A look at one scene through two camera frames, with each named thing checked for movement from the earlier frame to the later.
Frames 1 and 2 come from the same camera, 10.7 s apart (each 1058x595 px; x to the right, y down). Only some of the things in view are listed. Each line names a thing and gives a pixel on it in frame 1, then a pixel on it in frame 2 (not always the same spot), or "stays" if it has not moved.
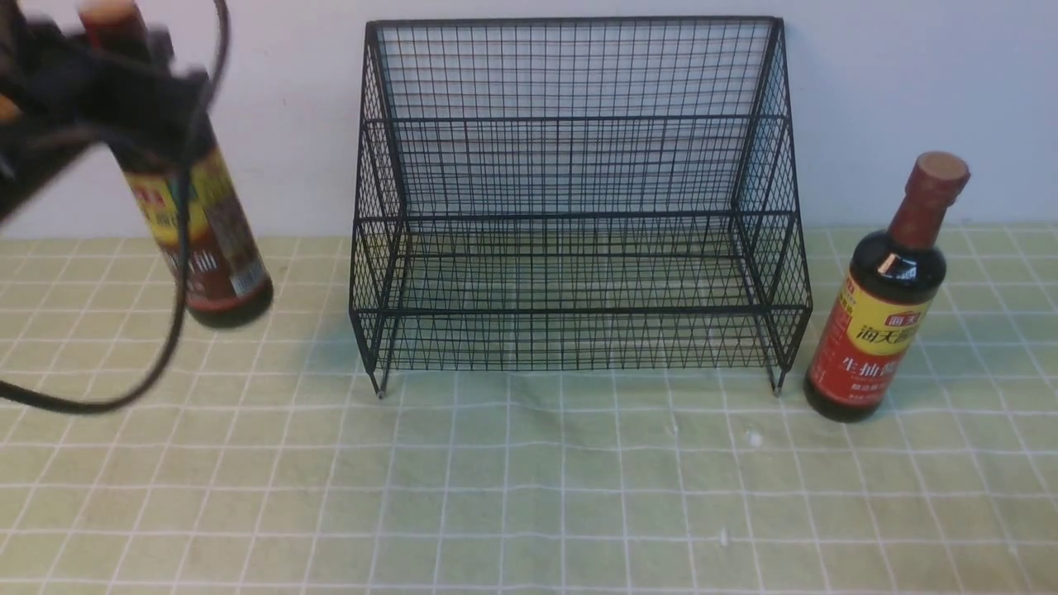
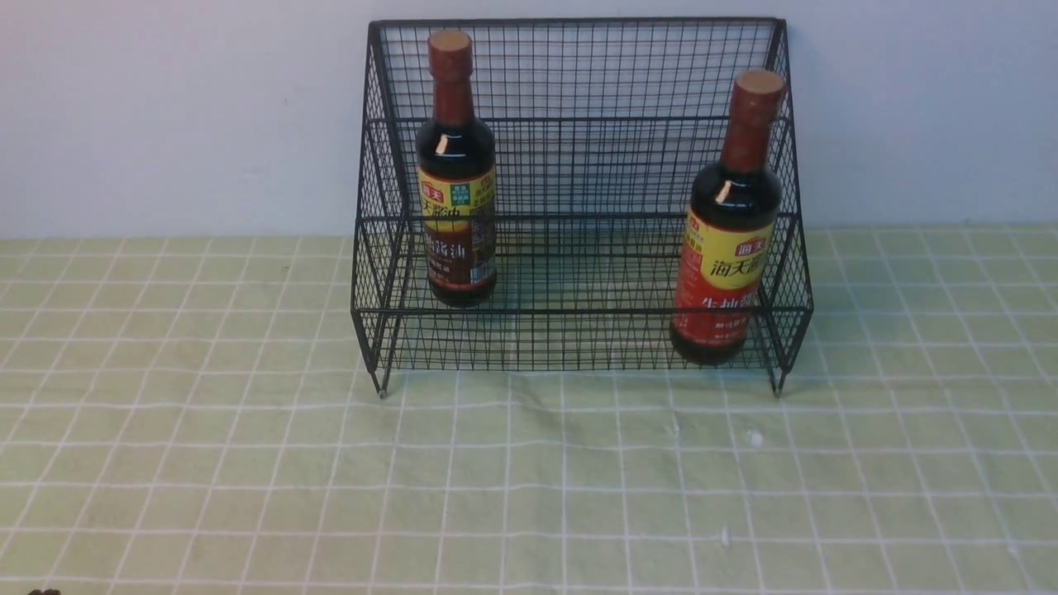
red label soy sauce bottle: (887, 297) → (731, 230)
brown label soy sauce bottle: (228, 279) → (456, 167)
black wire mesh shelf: (577, 195) stays
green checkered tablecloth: (264, 461) stays
